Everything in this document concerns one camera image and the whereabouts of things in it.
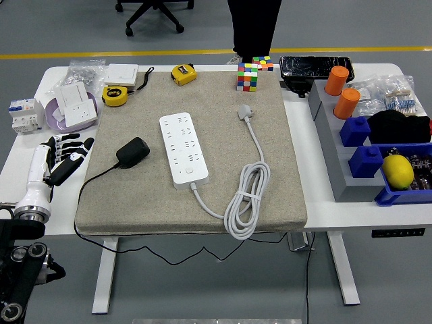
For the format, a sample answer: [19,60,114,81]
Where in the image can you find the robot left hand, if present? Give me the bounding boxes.
[15,132,96,213]

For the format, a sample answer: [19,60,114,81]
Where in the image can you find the black plug adapter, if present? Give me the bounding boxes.
[115,136,151,169]

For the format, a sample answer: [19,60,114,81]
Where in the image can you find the white power strip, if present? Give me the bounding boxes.
[159,111,209,189]

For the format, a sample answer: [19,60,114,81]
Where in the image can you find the purple bowl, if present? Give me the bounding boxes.
[44,91,99,135]

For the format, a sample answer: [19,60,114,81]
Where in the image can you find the white circuit breaker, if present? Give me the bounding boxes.
[7,98,46,135]

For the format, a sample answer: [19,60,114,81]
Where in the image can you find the beige fabric mat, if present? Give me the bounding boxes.
[74,70,308,236]

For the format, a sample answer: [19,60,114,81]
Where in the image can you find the clear bag of screws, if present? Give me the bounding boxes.
[45,59,107,95]

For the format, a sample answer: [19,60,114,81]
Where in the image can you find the yellow tape measure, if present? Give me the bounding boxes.
[171,63,198,87]
[101,85,130,107]

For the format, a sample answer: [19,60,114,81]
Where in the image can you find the white table leg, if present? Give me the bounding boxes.
[91,236,119,315]
[326,232,360,306]

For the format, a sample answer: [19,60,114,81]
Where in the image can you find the black office chair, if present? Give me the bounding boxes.
[114,0,195,37]

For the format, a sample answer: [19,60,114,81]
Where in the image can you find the large Rubik's cube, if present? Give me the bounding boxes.
[236,62,259,92]

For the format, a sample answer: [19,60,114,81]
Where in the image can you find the small Rubik's cube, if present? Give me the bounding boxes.
[252,55,275,72]

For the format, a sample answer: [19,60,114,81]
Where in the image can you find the person's body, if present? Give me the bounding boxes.
[225,0,283,66]

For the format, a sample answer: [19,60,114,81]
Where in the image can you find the black plastic-wrapped tray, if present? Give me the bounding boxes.
[279,55,356,83]

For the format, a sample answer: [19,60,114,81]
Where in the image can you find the grey stepped block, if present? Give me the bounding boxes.
[307,80,387,203]

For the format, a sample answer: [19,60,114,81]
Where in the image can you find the orange cylinder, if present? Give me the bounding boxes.
[333,88,362,120]
[324,65,350,97]

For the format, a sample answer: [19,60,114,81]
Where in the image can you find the blue block with knob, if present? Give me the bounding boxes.
[348,144,385,179]
[339,116,372,148]

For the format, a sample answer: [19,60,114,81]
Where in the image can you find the clear bag of small parts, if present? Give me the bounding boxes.
[349,80,388,118]

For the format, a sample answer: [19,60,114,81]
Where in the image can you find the yellow lemon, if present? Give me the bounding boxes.
[381,154,415,190]

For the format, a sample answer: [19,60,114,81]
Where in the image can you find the blue plastic bin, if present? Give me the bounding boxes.
[373,142,432,207]

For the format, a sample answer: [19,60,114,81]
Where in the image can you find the black cloth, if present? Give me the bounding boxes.
[366,109,432,144]

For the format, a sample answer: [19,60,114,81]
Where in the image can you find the black table control panel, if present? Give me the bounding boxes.
[371,228,426,238]

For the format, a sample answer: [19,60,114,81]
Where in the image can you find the clear bag of resistors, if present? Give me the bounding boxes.
[383,74,427,117]

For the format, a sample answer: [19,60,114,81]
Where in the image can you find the bag of dark components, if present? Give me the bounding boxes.
[406,153,432,192]

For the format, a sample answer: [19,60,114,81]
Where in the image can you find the white wall socket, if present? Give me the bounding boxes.
[63,99,99,128]

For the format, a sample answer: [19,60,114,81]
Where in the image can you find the white switch plate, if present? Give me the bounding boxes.
[54,82,91,115]

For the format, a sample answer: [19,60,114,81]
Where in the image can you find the white wall switch box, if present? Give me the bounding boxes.
[103,63,140,86]

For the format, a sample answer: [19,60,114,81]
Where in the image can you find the black lanyard strap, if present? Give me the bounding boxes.
[129,66,155,96]

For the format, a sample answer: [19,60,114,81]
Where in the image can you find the thin black plug cord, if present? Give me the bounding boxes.
[73,163,290,267]

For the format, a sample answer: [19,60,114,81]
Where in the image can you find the white power cord with plug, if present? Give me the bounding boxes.
[190,103,271,240]

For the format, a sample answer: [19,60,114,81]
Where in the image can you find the grey metal bracket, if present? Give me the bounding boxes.
[286,232,315,252]

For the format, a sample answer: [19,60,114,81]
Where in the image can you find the black hanging cable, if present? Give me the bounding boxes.
[305,232,317,324]

